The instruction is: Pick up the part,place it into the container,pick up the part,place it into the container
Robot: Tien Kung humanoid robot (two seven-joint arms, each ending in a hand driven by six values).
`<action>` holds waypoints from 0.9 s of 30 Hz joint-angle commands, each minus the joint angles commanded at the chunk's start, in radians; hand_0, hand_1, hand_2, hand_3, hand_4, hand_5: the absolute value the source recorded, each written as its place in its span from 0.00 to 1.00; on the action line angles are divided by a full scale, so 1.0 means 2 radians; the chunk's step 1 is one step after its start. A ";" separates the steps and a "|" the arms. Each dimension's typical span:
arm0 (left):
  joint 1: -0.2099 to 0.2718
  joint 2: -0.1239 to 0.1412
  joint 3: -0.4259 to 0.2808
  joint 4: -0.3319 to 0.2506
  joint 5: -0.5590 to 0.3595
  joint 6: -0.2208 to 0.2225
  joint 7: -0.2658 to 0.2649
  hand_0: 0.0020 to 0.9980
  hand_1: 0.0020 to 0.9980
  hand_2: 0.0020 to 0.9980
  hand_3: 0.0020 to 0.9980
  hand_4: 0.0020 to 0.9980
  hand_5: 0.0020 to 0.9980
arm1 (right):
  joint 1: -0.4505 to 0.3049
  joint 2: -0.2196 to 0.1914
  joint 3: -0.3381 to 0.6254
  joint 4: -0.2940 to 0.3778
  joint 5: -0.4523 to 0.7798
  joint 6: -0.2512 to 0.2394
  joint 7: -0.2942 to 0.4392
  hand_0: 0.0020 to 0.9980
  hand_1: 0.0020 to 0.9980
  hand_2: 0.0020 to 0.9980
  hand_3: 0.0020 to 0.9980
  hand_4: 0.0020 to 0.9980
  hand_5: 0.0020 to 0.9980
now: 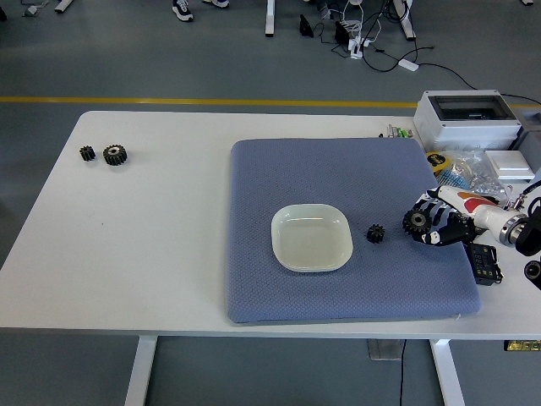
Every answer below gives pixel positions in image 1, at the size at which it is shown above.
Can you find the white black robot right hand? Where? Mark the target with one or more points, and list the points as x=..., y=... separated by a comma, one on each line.
x=477, y=211

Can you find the large black gear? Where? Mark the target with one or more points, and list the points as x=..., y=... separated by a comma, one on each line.
x=416, y=222
x=115, y=155

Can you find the small black gear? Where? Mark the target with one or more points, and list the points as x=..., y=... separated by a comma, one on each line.
x=87, y=153
x=375, y=234

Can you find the bag of metal parts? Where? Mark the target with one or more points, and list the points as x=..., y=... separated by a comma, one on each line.
x=482, y=175

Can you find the bag of blue parts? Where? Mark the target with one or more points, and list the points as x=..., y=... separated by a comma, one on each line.
x=454, y=177

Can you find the black digital controller module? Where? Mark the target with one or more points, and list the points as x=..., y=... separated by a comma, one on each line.
x=484, y=262

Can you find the yellow black tape measure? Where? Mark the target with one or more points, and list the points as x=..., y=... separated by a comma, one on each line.
x=435, y=160

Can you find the grey metal block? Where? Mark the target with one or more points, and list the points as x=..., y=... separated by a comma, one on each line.
x=532, y=139

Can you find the green terminal connectors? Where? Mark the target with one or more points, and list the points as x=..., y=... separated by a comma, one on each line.
x=399, y=132

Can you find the yellow black label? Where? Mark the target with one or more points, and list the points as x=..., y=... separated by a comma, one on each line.
x=524, y=345

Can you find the blue-grey quilted mat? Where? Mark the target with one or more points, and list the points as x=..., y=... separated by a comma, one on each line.
x=321, y=177

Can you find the white table leg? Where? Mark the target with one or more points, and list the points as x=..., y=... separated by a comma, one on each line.
x=141, y=372
x=448, y=372

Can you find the white square dish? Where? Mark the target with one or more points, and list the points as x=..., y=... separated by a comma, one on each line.
x=312, y=239

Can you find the grey floor plate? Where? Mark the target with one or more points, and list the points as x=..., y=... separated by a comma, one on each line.
x=382, y=350

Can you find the white desk leg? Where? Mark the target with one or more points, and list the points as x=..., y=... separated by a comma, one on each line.
x=270, y=17
x=406, y=21

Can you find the white power strip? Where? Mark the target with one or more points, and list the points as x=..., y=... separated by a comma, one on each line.
x=357, y=47

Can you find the black charger block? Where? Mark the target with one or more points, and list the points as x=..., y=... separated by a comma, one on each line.
x=341, y=33

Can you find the black floor device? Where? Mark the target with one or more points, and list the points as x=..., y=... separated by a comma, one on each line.
x=305, y=26

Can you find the person's shoe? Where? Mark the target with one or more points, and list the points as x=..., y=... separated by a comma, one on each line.
x=182, y=9
x=217, y=2

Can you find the white switch panel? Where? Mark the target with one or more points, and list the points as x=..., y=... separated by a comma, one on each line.
x=509, y=164

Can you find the grey electrical enclosure box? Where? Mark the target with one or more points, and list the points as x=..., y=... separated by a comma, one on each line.
x=465, y=129

